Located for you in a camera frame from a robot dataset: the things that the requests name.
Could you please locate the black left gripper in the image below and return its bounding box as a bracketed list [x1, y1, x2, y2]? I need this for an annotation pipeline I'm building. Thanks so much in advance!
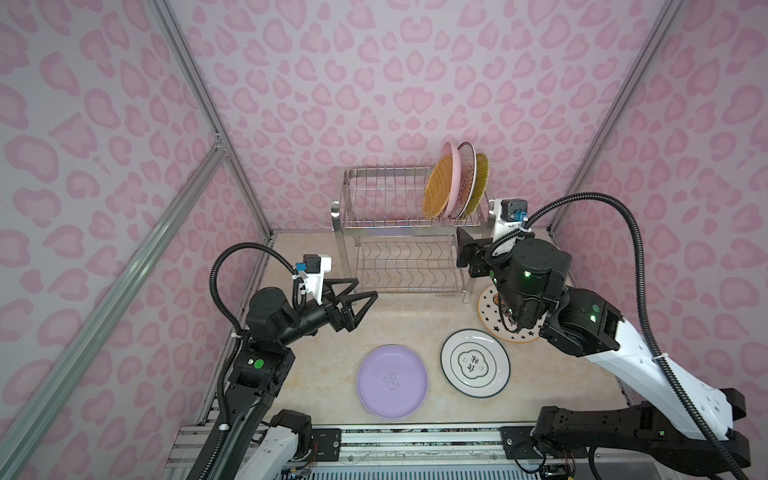
[278, 277, 376, 351]

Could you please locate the brown woven bamboo plate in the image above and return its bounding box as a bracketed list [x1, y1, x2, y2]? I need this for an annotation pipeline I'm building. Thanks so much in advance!
[422, 156, 450, 219]

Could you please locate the green rimmed woven bamboo plate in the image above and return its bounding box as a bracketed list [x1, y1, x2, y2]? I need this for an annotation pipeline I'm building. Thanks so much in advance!
[462, 153, 490, 219]

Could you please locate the white plate orange sunburst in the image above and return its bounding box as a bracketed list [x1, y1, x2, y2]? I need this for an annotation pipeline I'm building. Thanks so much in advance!
[451, 141, 477, 219]

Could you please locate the pink bear plate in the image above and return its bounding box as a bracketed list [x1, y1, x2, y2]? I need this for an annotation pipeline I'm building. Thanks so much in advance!
[441, 141, 462, 217]

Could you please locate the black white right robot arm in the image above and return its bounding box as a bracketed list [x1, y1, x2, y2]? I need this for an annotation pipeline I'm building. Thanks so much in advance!
[456, 228, 751, 477]

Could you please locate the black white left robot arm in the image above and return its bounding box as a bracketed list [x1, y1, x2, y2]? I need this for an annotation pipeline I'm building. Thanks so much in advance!
[187, 278, 378, 479]

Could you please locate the stainless steel dish rack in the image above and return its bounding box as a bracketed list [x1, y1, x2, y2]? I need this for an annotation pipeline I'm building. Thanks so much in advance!
[330, 166, 493, 303]

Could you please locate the orange rimmed star plate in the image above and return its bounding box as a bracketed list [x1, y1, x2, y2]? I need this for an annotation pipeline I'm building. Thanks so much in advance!
[477, 285, 544, 344]

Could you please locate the purple bear plate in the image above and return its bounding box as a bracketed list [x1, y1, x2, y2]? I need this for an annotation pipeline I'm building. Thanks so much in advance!
[356, 344, 429, 420]

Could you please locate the white plate dark rim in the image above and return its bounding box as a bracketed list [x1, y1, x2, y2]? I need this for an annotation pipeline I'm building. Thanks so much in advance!
[440, 329, 511, 399]

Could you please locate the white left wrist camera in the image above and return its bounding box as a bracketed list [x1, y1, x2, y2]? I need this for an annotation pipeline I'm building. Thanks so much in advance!
[294, 254, 332, 304]

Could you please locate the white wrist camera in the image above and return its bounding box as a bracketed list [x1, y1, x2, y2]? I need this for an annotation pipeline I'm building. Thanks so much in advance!
[489, 198, 528, 240]
[294, 254, 332, 304]

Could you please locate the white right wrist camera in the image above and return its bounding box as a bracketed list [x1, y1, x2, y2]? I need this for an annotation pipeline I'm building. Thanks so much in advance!
[489, 198, 528, 240]

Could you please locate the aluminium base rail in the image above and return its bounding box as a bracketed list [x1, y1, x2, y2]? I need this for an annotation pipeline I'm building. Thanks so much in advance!
[161, 419, 685, 480]

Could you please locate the black right corrugated cable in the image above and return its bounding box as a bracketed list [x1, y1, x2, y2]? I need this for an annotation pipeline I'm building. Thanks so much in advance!
[482, 191, 751, 480]

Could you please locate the black corrugated cable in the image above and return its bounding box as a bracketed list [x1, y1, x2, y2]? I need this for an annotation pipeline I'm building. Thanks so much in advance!
[482, 191, 751, 480]
[194, 241, 298, 480]

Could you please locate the black left corrugated cable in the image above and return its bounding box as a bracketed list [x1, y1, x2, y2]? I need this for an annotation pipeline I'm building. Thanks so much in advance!
[194, 241, 298, 480]

